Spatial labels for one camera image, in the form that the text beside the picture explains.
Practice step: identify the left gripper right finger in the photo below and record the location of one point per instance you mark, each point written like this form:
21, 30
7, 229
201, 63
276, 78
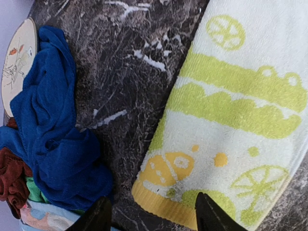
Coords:
211, 217

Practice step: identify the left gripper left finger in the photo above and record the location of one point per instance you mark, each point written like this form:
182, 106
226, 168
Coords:
97, 218

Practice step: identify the yellow green patterned towel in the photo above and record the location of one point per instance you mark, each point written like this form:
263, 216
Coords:
235, 125

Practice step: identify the light blue crumpled towel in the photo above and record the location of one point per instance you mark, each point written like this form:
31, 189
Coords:
37, 216

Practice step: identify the brown towel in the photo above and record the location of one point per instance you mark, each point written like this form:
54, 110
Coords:
13, 170

